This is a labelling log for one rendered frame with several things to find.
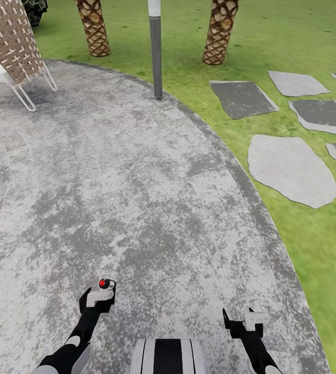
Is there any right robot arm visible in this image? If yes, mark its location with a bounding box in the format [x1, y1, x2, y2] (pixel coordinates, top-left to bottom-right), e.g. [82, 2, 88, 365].
[223, 308, 282, 374]

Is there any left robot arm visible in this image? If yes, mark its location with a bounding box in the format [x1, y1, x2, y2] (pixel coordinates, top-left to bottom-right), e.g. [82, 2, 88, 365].
[30, 287, 116, 374]

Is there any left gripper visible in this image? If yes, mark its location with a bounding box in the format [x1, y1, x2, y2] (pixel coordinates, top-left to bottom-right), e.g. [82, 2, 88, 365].
[79, 287, 116, 326]

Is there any insectifuge atomizer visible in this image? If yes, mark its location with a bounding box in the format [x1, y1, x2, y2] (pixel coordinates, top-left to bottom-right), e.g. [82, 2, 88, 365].
[99, 279, 117, 290]

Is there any robot trunk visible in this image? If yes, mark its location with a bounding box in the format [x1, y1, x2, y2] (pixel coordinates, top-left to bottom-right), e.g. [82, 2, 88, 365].
[130, 338, 206, 374]

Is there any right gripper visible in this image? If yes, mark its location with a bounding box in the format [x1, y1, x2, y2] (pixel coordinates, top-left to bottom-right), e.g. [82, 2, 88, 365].
[223, 308, 263, 350]

